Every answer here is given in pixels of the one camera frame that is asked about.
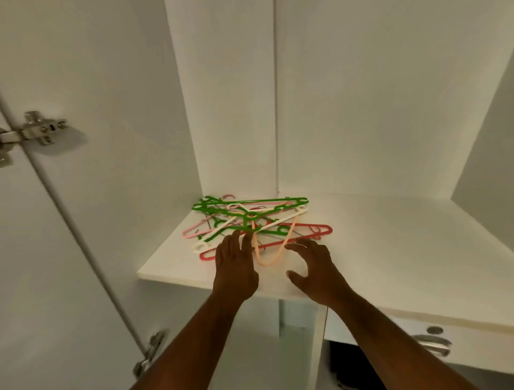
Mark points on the person's right forearm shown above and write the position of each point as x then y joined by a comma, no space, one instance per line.
393,345

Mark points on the metal door hinge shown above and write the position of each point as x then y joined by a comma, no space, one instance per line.
36,128
151,349

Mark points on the person's left hand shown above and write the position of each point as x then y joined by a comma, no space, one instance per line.
235,269

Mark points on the white wooden wardrobe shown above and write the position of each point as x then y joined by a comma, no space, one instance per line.
377,104

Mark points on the person's right hand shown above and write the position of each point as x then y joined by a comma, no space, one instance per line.
321,277

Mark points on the person's left forearm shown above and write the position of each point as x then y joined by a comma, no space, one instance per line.
193,345

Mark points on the pile of coloured plastic hangers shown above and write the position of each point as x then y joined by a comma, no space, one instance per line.
249,210

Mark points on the round metal drawer lock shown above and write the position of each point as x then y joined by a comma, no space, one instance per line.
434,329

